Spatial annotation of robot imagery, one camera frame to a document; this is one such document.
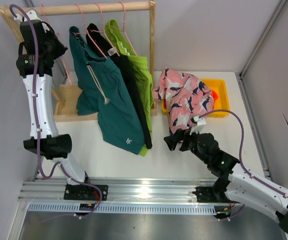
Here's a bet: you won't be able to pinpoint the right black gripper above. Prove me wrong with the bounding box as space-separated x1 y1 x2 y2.
164 126 210 165

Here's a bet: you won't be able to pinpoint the pink hanger of patterned shorts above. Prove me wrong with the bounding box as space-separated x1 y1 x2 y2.
39 3 72 85

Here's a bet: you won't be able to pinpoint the pink hanger of teal shorts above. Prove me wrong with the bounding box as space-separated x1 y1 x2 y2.
75 4 108 59

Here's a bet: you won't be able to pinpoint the pink patterned shorts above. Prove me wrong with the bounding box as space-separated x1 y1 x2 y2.
153 67 214 135

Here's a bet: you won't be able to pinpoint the orange shorts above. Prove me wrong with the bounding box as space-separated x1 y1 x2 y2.
211 90 219 102

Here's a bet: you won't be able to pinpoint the dark teal shorts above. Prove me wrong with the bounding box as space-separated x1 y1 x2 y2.
69 26 145 155

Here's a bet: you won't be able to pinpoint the black shorts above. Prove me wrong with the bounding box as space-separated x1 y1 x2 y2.
85 23 153 150

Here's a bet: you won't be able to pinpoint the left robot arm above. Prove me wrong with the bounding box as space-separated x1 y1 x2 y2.
16 20 92 200

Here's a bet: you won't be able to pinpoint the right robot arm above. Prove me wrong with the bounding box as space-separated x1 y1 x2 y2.
164 130 288 234

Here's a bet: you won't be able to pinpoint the pink hanger of green shorts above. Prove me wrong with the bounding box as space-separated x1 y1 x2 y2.
109 1 138 56

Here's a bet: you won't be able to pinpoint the lime green shorts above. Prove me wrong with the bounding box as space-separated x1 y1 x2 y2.
104 18 155 157

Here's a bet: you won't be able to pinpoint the wooden clothes rack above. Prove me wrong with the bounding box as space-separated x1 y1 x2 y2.
0 0 158 123

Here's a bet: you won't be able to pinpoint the yellow plastic tray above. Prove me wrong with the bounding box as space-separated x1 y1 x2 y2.
161 78 230 118

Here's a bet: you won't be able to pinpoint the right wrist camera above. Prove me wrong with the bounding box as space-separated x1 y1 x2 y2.
190 115 207 135

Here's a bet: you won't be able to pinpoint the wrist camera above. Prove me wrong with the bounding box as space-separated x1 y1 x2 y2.
13 10 50 32
190 115 207 135

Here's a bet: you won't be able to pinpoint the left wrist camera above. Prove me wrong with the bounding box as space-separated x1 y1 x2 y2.
13 10 50 32

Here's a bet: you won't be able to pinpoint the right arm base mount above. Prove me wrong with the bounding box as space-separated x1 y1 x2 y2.
192 186 227 203

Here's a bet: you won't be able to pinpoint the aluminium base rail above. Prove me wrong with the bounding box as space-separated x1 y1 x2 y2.
17 177 242 216

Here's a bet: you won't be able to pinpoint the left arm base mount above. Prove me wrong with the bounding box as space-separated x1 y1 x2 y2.
63 184 100 201

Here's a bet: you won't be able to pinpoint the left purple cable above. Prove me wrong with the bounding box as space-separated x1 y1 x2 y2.
8 3 103 223

